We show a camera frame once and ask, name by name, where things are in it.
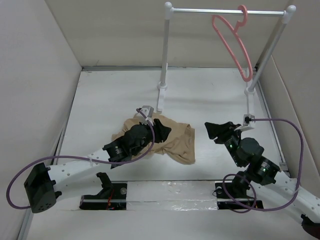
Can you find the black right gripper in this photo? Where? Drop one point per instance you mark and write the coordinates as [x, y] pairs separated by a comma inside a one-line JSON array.
[[221, 131]]

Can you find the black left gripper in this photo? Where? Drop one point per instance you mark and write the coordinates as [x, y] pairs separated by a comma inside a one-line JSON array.
[[161, 131]]

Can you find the beige t shirt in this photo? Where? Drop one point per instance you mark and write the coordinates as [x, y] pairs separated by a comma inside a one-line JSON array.
[[180, 144]]

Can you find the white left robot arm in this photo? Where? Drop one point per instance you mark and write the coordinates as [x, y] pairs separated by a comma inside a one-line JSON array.
[[46, 185]]

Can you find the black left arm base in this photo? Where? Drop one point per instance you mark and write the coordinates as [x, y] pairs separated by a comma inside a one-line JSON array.
[[112, 197]]

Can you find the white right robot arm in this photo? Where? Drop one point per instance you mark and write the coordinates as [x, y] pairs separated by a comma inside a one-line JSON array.
[[262, 186]]

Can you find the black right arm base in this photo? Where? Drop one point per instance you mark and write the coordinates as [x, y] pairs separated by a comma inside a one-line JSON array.
[[239, 188]]

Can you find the white clothes rack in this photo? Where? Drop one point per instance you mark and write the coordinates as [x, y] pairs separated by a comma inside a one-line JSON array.
[[218, 38]]

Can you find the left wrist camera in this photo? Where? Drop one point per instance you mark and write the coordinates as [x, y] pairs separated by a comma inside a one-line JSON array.
[[147, 110]]

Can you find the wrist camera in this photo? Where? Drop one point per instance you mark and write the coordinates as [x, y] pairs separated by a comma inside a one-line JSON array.
[[147, 110], [247, 118]]

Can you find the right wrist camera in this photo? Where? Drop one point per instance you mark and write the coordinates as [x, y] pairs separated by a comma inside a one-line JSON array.
[[247, 118]]

